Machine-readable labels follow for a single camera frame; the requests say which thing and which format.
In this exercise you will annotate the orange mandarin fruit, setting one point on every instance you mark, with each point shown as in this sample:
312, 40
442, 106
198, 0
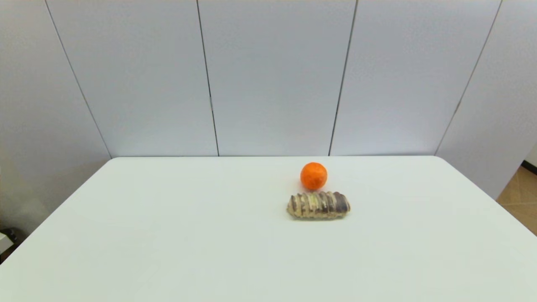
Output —
314, 176

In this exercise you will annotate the brown striped bread roll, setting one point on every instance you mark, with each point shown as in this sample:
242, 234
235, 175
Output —
319, 205

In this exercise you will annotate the grey floor equipment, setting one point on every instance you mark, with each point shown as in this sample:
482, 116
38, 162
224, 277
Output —
8, 239

